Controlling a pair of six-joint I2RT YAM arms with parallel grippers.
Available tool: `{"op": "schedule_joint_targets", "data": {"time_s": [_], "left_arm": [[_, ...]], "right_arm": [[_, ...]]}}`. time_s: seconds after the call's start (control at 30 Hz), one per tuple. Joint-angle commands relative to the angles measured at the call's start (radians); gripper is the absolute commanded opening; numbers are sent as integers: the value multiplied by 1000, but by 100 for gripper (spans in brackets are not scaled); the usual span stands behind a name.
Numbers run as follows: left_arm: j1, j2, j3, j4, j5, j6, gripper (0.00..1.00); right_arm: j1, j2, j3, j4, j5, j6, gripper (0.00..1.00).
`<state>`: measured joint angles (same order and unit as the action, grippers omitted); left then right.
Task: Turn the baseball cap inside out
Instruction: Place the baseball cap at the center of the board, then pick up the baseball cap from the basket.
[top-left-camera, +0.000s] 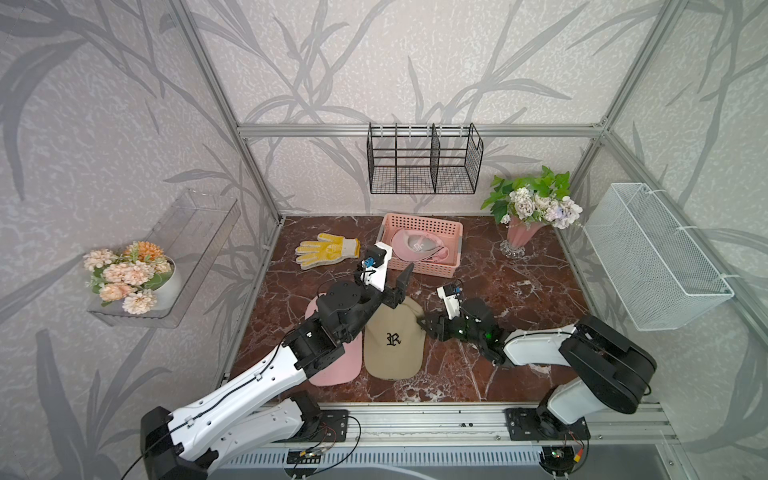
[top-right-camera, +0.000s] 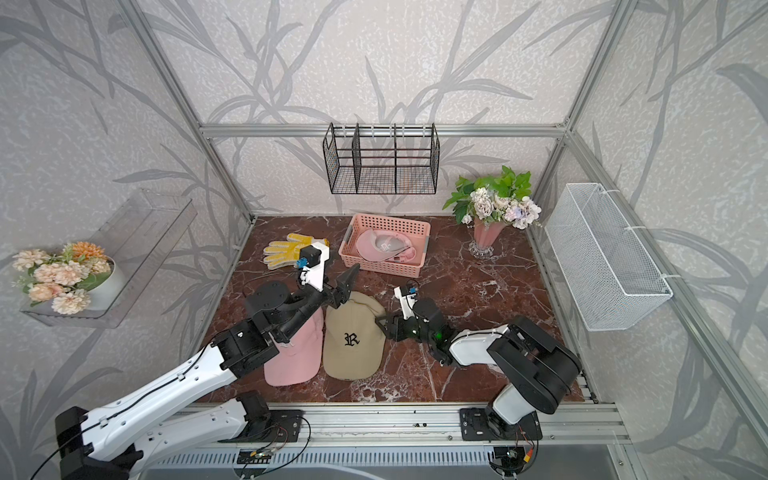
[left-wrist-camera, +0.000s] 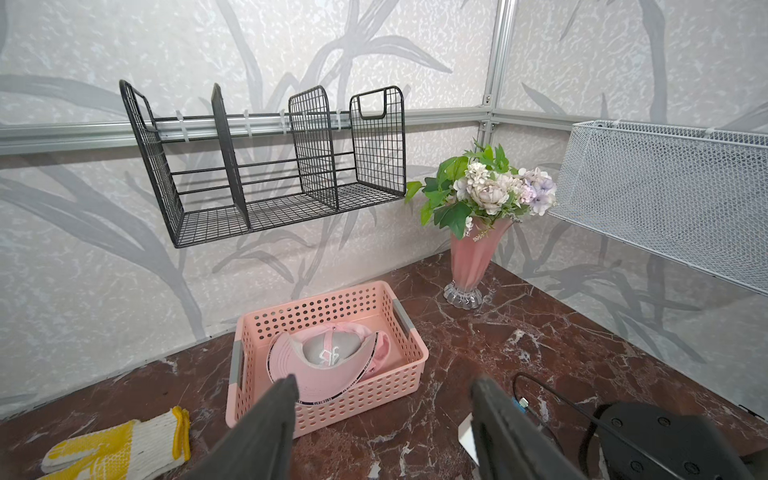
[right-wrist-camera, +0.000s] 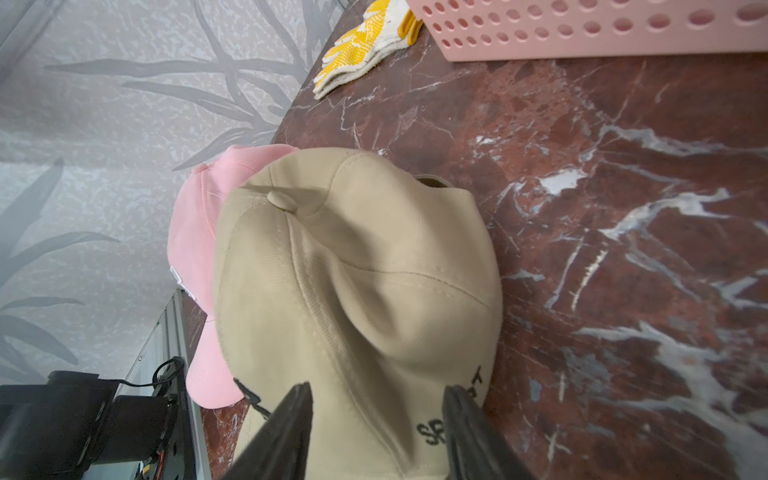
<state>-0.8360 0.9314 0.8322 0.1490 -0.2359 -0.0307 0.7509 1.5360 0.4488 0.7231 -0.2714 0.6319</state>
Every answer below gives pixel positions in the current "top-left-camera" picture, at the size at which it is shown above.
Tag pink baseball cap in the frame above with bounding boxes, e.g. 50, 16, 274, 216
391, 229, 451, 263
304, 295, 365, 388

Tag beige baseball cap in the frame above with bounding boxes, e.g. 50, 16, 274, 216
363, 297, 426, 381

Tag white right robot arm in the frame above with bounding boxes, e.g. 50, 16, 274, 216
419, 295, 657, 438

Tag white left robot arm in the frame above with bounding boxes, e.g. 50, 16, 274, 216
139, 260, 413, 479

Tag pink perforated plastic basket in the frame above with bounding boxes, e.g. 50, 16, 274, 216
377, 213, 464, 278

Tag yellow white work glove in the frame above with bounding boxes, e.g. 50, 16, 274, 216
295, 233, 360, 270

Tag artificial flower bouquet green leaves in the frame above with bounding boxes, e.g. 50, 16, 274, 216
481, 166, 583, 230

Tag aluminium back crossbar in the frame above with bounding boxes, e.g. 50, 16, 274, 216
237, 123, 603, 139

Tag white pot peach flowers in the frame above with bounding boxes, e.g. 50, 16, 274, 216
83, 241, 183, 316

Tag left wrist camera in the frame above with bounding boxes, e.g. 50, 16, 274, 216
357, 242, 392, 292

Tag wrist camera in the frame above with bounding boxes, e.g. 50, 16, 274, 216
436, 283, 462, 320
357, 242, 392, 292

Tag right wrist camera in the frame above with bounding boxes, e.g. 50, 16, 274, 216
436, 283, 462, 320

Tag aluminium front rail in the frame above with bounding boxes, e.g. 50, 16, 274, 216
320, 402, 679, 447

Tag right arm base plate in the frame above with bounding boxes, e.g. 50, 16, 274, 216
504, 407, 591, 442

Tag black wire wall basket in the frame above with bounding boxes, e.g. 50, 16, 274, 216
366, 124, 485, 195

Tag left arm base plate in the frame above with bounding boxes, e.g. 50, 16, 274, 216
282, 409, 349, 443

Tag white mesh wall basket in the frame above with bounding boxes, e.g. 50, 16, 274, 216
585, 183, 734, 331

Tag clear acrylic wall shelf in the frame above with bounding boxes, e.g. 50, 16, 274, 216
83, 189, 241, 329

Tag aluminium frame corner post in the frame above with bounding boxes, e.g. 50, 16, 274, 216
571, 1, 688, 190

